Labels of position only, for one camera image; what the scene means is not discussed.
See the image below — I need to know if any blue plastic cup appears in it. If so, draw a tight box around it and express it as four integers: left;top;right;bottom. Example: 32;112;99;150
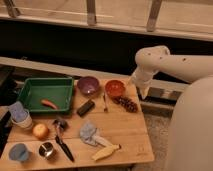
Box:
9;143;29;162

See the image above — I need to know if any cream wooden piece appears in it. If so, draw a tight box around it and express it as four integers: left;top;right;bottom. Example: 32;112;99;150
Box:
93;135;113;147

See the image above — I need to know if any yellow banana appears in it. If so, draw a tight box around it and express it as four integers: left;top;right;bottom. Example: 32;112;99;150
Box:
92;145;121;161

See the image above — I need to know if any small steel cup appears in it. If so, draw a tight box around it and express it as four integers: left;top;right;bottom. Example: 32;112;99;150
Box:
39;142;55;159

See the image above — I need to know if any orange carrot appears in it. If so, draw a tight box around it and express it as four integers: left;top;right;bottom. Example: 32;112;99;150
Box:
41;99;58;110

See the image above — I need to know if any black rectangular block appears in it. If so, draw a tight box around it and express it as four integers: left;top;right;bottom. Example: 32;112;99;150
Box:
77;100;95;117

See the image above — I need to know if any blue cloth in cup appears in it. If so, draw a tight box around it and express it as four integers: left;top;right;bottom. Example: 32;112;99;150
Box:
8;101;28;122

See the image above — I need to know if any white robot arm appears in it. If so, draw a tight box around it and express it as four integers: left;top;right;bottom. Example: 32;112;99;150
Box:
130;45;213;171

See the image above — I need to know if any green plastic tray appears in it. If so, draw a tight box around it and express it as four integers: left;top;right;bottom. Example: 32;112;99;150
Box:
17;78;74;114

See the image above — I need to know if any purple bowl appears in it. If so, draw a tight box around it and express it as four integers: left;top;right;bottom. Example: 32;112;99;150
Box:
77;76;100;95

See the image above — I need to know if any black metal clip tool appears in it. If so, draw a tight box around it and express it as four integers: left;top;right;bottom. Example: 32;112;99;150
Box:
53;118;68;132

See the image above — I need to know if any blue grey towel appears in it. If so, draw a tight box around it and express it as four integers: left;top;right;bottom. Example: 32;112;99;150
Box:
79;121;98;146

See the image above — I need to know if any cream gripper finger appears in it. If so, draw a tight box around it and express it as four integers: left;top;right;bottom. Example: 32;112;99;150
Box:
140;88;149;99

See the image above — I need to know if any orange bowl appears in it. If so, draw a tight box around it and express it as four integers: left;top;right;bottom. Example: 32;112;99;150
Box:
105;80;125;98

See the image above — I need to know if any red yellow apple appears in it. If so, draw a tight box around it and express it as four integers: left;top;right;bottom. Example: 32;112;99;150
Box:
33;123;49;139

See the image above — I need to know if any black handled knife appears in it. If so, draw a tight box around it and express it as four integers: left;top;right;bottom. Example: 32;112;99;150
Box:
55;129;75;162

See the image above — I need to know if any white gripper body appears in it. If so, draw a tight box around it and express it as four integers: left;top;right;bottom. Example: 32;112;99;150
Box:
129;68;156;89

